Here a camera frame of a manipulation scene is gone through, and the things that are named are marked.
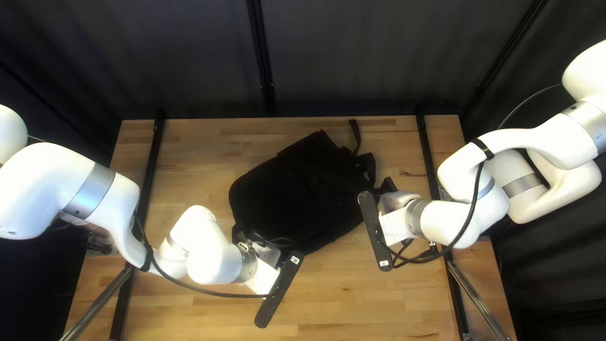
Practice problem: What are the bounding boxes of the black cable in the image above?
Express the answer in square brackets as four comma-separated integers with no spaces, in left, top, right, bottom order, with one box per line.
[133,212,277,299]
[389,137,495,270]

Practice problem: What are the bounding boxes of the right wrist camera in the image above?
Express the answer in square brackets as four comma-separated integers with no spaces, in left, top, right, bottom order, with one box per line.
[357,190,395,272]

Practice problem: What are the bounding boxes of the black backpack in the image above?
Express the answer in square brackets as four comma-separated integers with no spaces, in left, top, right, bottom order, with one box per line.
[228,119,379,256]

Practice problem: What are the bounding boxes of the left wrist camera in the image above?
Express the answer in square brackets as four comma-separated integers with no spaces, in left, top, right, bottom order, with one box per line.
[254,250,305,329]

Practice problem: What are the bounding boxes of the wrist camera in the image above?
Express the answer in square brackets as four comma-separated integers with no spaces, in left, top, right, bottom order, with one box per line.
[254,250,305,329]
[357,190,395,272]

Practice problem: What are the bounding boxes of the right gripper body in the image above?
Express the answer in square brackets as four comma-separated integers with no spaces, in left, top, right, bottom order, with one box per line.
[377,190,422,247]

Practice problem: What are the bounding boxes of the black frame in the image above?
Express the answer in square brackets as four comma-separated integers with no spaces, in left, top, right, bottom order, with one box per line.
[59,0,550,341]

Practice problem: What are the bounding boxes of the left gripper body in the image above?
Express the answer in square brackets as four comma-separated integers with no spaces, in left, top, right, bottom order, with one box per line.
[245,242,286,296]

